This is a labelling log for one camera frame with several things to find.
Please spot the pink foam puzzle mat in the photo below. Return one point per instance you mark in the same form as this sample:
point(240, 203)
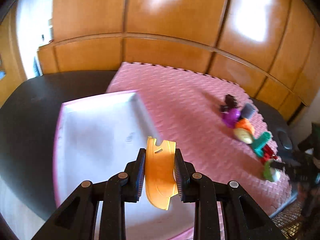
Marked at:
point(184, 107)

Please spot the pink-rimmed white tray box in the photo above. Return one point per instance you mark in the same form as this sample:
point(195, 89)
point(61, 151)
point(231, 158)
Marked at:
point(95, 138)

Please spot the orange plastic curved piece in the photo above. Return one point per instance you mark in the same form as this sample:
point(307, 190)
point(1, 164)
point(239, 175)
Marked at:
point(159, 173)

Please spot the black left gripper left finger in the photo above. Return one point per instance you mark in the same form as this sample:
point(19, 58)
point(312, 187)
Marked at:
point(76, 216)

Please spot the purple perforated dome strainer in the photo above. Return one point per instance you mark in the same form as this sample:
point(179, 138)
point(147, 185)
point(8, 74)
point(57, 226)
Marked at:
point(231, 117)

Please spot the wooden wall cabinet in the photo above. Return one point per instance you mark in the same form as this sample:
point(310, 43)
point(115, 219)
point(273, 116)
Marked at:
point(270, 46)

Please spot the grey black cylindrical cap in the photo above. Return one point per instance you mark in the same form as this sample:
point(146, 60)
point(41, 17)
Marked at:
point(247, 111)

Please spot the teal plastic T-shaped piece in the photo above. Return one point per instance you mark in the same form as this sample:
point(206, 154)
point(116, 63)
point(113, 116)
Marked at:
point(258, 144)

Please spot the orange perforated block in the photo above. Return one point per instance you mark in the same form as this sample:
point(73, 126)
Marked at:
point(245, 124)

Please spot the white green plug-in device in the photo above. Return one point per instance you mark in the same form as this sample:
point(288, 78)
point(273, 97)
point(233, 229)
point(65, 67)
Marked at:
point(271, 174)

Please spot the red metallic cylinder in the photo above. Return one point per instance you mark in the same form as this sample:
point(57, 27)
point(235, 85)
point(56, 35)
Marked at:
point(268, 154)

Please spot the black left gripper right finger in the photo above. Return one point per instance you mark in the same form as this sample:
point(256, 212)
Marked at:
point(222, 211)

